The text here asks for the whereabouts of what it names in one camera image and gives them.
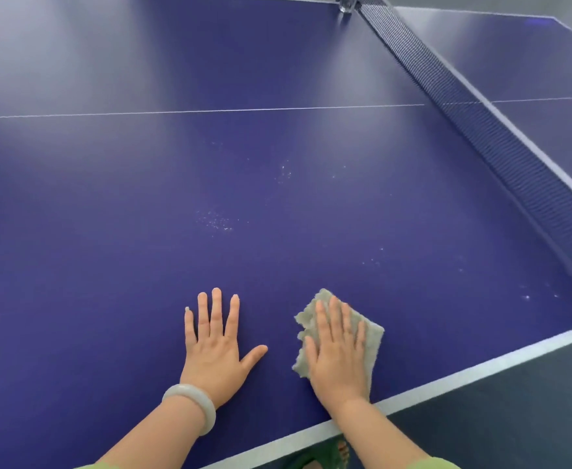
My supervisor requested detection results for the green right sleeve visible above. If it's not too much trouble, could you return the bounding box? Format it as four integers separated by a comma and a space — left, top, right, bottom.
405, 456, 462, 469

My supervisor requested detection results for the person's right forearm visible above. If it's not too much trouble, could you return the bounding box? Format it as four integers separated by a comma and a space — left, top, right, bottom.
330, 397, 431, 469

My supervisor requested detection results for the green right slipper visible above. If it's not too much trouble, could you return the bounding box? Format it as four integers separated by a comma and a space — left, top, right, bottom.
285, 436, 351, 469

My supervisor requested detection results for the dark table tennis net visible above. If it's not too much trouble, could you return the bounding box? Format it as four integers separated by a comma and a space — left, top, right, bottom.
359, 0, 572, 289

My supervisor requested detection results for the grey cleaning cloth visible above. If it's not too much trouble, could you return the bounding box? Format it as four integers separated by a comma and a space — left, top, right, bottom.
292, 288, 386, 391

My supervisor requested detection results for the person's right hand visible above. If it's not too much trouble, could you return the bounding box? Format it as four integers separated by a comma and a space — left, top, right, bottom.
303, 295, 371, 412

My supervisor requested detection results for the blue table tennis table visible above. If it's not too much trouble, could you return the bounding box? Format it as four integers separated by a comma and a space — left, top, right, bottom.
0, 0, 572, 469

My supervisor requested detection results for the person's left hand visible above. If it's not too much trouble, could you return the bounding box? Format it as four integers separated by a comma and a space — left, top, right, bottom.
180, 287, 269, 411

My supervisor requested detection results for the person's left forearm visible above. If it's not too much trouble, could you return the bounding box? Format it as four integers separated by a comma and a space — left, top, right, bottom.
95, 400, 206, 469

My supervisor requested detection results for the white jade bracelet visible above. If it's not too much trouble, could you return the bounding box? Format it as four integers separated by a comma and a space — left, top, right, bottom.
161, 383, 217, 437

